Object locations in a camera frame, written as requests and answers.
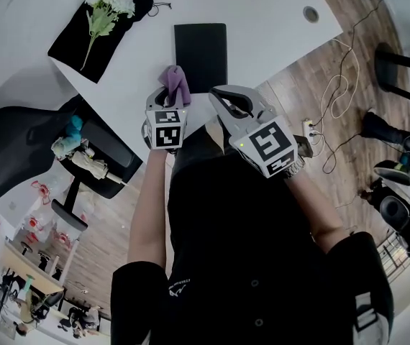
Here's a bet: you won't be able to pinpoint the silver wristwatch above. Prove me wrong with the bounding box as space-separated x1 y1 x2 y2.
283 160 306 180

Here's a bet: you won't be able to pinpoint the person's black shirt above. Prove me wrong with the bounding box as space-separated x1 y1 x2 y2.
109 149 395 345

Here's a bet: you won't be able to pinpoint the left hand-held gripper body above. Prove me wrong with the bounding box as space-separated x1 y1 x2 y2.
140 106 189 152

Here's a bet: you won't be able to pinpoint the beige folded umbrella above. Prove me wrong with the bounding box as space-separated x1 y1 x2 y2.
70 149 129 187

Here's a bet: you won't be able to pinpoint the person's dark trousers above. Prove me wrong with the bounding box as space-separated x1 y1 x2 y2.
173 114 235 165

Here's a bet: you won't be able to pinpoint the person's right forearm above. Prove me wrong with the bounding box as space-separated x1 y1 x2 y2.
287 172 347 255

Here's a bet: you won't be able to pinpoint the light wooden side table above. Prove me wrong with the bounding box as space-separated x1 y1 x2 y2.
0 241 66 295

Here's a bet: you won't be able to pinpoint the purple cloth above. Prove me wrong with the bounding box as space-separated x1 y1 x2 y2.
157 65 193 107

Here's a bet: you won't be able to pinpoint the black drawstring pouch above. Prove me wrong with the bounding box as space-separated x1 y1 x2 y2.
47 0 173 85

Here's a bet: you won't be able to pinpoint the clear plastic bag red print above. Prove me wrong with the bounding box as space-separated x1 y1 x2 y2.
27 177 84 248

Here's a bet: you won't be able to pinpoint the teal plush toy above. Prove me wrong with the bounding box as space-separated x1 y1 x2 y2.
51 114 86 160

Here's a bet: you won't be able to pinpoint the round desk grommet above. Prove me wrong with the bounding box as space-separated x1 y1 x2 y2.
302 5 320 24

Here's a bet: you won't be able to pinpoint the black notebook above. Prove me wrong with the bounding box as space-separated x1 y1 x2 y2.
173 22 229 95

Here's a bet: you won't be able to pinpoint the black office chair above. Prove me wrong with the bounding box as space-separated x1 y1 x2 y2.
0 93 145 234

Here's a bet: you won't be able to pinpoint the person's left forearm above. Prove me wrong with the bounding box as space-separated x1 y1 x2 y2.
127 149 178 273

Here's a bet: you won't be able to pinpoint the white cardboard box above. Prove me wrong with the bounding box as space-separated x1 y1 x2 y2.
0 188 45 237

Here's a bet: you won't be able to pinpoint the white artificial flower bouquet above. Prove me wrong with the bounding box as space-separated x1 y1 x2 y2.
80 0 136 73

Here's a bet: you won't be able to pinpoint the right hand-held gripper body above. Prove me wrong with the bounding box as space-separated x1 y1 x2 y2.
227 107 306 180

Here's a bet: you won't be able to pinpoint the white power strip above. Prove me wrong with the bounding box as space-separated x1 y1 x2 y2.
301 118 321 147

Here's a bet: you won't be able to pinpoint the white cable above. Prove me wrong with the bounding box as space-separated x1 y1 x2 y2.
319 37 361 158

